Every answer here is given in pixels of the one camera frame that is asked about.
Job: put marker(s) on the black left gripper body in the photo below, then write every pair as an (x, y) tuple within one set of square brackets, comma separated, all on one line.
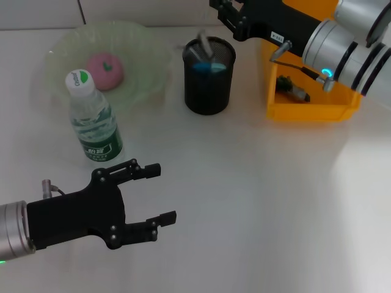
[(79, 216)]

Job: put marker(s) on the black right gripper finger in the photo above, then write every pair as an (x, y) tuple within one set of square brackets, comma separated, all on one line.
[(233, 24), (223, 3)]

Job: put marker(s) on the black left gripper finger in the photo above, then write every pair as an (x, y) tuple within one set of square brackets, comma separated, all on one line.
[(139, 171), (149, 229)]

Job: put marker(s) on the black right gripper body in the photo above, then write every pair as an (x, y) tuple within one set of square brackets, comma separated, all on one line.
[(284, 21)]

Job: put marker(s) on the grey white ballpoint pen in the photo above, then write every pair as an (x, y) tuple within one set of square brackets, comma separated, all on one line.
[(206, 44)]

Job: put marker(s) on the blue scissors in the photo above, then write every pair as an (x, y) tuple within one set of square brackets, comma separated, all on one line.
[(210, 67)]

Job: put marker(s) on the transparent plastic ruler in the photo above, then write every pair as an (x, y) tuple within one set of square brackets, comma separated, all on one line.
[(191, 52)]

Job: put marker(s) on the clear green-label water bottle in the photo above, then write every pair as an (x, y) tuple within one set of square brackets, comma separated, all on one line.
[(97, 128)]

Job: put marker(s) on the green plastic wrapper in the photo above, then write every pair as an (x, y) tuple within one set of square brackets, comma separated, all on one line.
[(291, 89)]

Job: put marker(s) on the pink toy peach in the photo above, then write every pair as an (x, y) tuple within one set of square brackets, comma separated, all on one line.
[(105, 71)]

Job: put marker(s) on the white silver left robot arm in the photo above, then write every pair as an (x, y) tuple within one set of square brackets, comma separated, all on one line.
[(12, 232)]

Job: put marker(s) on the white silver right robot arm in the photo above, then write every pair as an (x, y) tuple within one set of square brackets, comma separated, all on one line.
[(351, 49)]

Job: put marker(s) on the black mesh pen holder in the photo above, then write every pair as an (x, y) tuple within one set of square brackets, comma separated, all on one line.
[(207, 91)]

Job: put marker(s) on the green glass fruit plate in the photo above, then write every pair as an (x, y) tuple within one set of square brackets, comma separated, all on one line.
[(143, 76)]

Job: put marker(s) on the yellow plastic bin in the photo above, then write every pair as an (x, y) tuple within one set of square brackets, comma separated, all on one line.
[(305, 110)]

